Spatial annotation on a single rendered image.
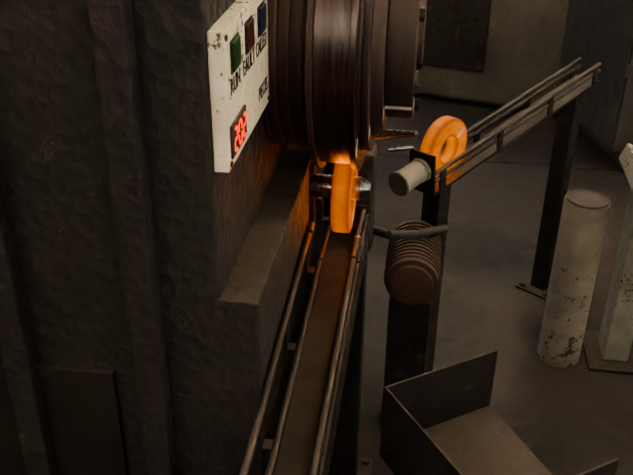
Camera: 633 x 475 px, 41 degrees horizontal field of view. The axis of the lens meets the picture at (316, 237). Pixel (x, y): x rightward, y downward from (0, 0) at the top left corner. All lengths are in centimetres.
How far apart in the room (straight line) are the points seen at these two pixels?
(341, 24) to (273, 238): 34
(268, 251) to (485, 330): 146
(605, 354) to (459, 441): 129
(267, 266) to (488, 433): 44
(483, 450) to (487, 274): 161
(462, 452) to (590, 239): 109
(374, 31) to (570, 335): 139
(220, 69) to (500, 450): 72
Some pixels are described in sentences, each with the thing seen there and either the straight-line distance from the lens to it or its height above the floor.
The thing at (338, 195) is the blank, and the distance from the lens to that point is 150.
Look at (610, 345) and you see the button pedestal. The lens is 256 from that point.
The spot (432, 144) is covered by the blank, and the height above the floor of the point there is 74.
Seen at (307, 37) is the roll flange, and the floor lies 117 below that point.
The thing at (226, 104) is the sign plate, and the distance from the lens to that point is 103.
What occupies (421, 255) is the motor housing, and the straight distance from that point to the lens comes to 193.
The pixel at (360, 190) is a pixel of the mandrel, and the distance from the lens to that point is 155.
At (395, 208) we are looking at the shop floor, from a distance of 327.
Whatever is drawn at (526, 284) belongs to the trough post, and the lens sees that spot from 287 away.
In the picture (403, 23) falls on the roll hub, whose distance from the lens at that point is 132.
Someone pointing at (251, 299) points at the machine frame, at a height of 87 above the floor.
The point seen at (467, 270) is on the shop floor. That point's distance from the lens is 291.
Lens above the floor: 152
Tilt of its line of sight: 30 degrees down
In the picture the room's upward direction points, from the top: 1 degrees clockwise
